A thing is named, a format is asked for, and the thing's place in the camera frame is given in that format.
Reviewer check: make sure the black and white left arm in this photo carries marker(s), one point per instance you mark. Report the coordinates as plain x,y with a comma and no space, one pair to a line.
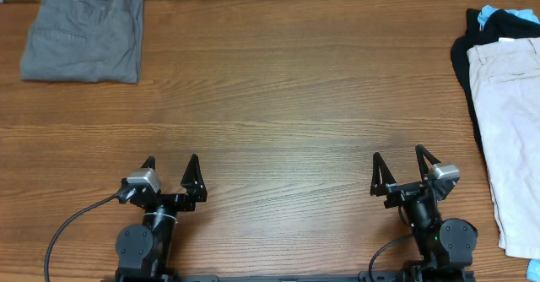
143,249

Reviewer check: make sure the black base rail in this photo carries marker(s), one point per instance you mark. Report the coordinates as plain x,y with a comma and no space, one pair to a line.
287,277

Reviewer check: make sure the beige shorts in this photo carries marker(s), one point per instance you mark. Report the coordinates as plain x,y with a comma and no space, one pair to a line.
504,83

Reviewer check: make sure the grey shorts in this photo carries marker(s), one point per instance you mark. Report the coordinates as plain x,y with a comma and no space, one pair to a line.
87,41

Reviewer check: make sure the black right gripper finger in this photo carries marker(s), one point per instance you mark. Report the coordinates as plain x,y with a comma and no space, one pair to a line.
382,182
424,156

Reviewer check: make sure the black garment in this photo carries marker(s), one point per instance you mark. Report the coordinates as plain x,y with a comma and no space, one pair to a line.
500,24

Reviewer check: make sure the light blue garment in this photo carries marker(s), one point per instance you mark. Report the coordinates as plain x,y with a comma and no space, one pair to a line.
487,11

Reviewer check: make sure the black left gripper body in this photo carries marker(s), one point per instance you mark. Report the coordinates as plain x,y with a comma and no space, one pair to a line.
174,204

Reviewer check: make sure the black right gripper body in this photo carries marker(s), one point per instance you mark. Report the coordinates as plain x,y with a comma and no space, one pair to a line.
407,189

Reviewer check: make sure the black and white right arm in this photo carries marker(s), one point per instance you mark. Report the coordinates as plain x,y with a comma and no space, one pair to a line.
445,246

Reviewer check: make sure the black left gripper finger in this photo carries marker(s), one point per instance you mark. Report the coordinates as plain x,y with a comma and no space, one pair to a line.
192,181
149,163

